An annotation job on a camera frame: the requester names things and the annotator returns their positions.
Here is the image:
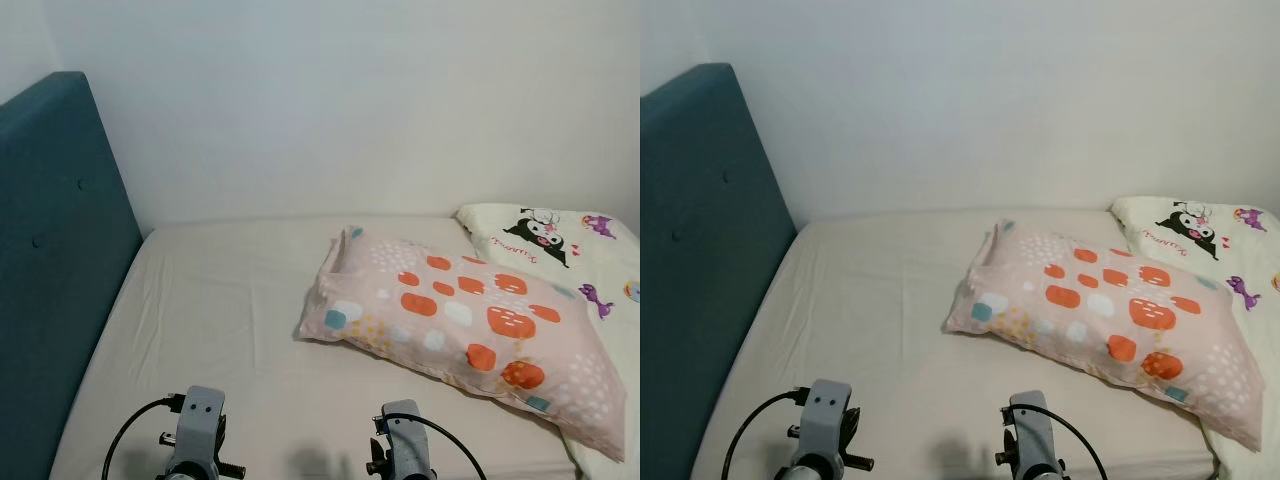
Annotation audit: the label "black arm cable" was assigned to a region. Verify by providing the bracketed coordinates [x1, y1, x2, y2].
[384, 411, 489, 480]
[1009, 402, 1110, 480]
[102, 397, 187, 480]
[721, 389, 812, 480]

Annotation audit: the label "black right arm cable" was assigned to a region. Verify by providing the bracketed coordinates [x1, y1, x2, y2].
[384, 411, 489, 480]
[1009, 402, 1110, 480]

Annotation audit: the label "pink patterned pillow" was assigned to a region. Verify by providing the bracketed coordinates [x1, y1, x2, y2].
[944, 219, 1267, 454]
[298, 227, 629, 464]

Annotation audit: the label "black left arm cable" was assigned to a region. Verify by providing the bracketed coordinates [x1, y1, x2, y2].
[102, 397, 187, 480]
[721, 389, 812, 480]

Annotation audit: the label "teal upholstered headboard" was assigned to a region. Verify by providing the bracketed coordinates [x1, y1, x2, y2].
[0, 72, 145, 480]
[640, 63, 799, 480]

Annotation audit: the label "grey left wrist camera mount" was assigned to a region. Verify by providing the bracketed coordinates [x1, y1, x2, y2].
[175, 386, 227, 471]
[805, 379, 854, 467]

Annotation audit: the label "bed with cream sheet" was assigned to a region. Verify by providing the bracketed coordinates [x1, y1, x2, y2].
[50, 213, 641, 480]
[690, 207, 1280, 480]

